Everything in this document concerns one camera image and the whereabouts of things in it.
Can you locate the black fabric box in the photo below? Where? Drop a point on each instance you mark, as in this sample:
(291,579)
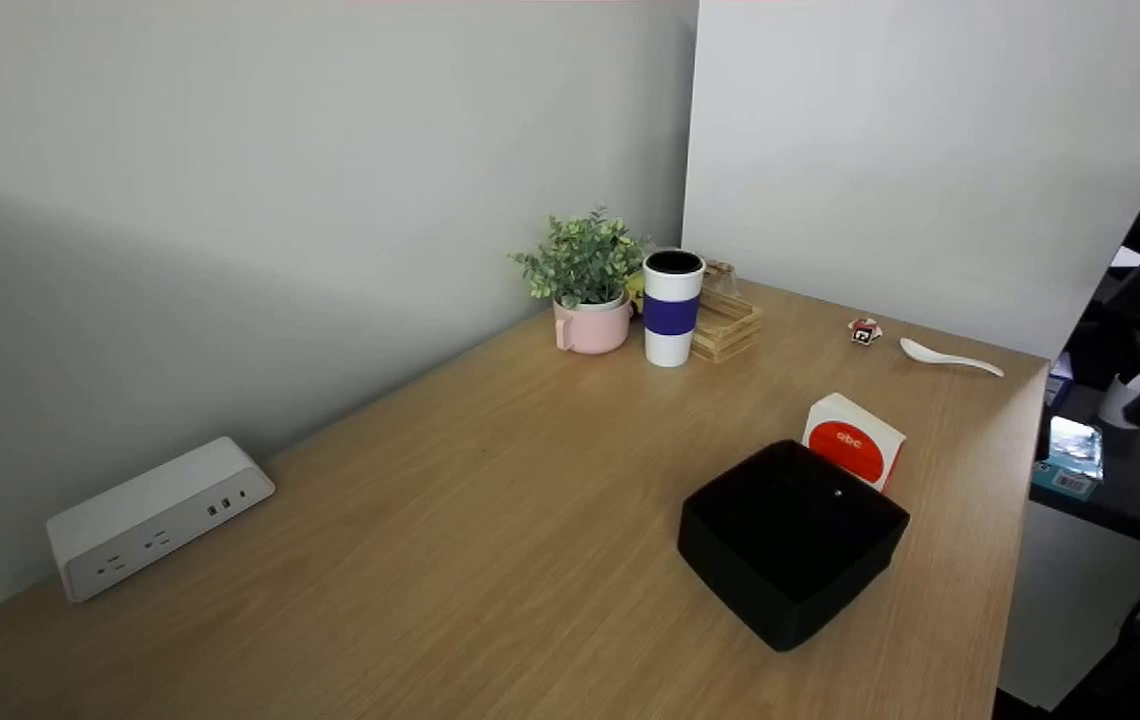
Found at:
(780,552)

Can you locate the white ceramic spoon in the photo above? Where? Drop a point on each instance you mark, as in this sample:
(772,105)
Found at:
(931,354)

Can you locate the stack of wooden coasters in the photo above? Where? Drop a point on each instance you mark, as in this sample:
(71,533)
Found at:
(724,325)

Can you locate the white power strip box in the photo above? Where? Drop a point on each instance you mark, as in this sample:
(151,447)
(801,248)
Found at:
(151,512)

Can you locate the pink plant pot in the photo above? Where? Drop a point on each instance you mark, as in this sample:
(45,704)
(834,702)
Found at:
(595,325)

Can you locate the black chair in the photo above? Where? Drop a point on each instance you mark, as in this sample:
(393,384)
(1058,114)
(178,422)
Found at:
(1129,660)

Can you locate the white paper cup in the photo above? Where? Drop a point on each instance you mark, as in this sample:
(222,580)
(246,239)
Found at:
(1129,400)

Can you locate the white book with red circle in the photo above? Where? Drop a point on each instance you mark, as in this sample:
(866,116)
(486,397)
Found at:
(850,447)

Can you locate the white cup with blue band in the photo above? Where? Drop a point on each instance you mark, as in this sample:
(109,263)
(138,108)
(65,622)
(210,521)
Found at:
(668,315)

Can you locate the teal glossy card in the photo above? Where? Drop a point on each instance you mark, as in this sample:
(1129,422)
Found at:
(1074,459)

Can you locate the green artificial plant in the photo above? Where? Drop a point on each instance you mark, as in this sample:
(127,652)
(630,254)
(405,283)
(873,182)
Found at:
(580,257)

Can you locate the small red white trinket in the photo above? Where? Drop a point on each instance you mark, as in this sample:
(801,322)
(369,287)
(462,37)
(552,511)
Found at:
(866,334)

